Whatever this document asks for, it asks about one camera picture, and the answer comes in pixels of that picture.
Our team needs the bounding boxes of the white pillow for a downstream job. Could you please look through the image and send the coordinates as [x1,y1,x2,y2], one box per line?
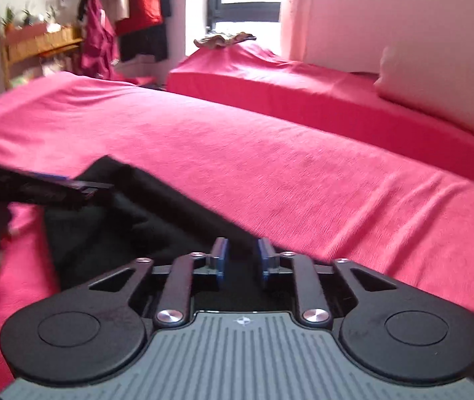
[374,45,474,134]

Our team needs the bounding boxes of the magenta hanging garment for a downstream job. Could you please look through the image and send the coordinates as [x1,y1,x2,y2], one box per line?
[78,0,119,80]

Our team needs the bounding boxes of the pink curtain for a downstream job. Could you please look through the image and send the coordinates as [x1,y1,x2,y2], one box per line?
[279,0,313,61]

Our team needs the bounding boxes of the red hanging jacket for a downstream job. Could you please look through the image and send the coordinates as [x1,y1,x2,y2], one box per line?
[115,0,163,36]

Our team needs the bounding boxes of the red near bed cover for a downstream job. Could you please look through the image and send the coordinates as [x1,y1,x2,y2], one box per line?
[0,70,474,392]

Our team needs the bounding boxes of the wooden shelf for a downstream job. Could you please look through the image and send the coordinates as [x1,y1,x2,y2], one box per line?
[0,23,83,90]

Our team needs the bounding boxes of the red bed cover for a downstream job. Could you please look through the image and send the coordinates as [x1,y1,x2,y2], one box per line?
[0,70,474,392]
[166,42,474,181]

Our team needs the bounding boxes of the crumpled cloth on bed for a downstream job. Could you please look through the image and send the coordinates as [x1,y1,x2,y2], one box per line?
[194,32,257,50]

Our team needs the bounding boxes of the black pants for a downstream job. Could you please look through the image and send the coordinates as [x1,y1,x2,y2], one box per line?
[44,156,257,290]

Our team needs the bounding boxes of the red far bed cover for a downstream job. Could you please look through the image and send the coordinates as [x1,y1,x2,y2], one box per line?
[166,42,474,181]

